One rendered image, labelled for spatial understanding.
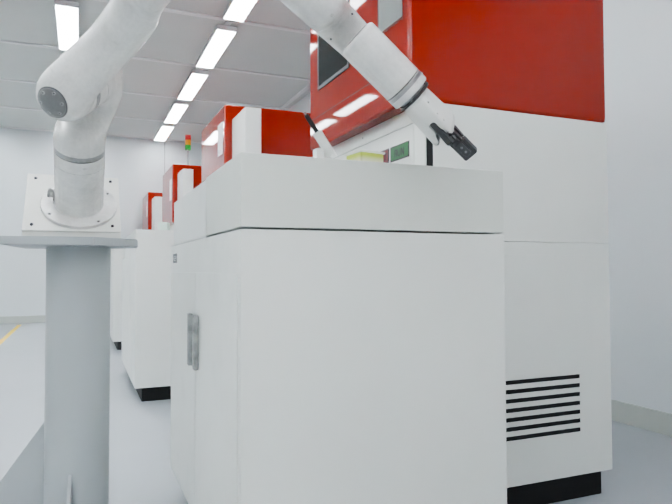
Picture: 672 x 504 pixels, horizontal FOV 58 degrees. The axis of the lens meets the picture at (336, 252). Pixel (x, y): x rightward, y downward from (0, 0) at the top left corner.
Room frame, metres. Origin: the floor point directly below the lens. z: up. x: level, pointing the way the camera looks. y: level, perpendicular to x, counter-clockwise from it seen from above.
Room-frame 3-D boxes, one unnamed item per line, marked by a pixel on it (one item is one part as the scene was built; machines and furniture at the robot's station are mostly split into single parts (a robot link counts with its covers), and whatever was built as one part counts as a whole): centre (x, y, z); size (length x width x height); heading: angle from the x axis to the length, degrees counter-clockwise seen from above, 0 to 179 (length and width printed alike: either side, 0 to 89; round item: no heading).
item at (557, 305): (2.24, -0.42, 0.41); 0.82 x 0.70 x 0.82; 23
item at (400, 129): (2.10, -0.11, 1.02); 0.81 x 0.03 x 0.40; 23
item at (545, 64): (2.23, -0.40, 1.52); 0.81 x 0.75 x 0.60; 23
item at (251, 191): (1.45, -0.04, 0.89); 0.62 x 0.35 x 0.14; 113
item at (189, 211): (1.76, 0.38, 0.89); 0.55 x 0.09 x 0.14; 23
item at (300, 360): (1.73, 0.09, 0.41); 0.96 x 0.64 x 0.82; 23
